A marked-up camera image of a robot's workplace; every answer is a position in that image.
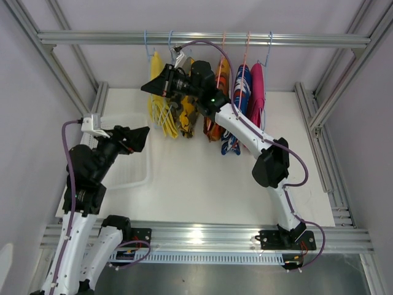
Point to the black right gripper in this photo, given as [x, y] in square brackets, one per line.
[157, 85]

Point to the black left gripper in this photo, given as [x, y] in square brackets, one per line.
[135, 138]

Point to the light blue wire hanger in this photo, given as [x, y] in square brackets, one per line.
[148, 52]

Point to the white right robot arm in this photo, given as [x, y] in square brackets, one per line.
[271, 169]

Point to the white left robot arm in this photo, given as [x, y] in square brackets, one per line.
[74, 269]

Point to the blue hanger of camouflage trousers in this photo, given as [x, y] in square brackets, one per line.
[170, 43]

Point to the olive yellow camouflage trousers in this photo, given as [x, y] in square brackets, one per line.
[185, 114]

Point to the orange camouflage trousers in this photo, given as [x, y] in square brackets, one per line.
[215, 133]

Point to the blue white patterned trousers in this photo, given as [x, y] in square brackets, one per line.
[229, 143]

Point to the pink trousers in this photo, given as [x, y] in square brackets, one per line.
[256, 103]

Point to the white plastic basket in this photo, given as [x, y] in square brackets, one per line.
[128, 170]

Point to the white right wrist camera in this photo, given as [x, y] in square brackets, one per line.
[181, 56]

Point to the aluminium hanging rail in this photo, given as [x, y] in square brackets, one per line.
[73, 37]

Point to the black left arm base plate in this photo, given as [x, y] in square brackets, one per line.
[139, 235]

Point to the white slotted cable duct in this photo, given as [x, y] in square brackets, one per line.
[253, 258]

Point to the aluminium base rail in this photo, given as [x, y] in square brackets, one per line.
[193, 237]

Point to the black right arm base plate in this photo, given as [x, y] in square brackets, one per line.
[274, 240]

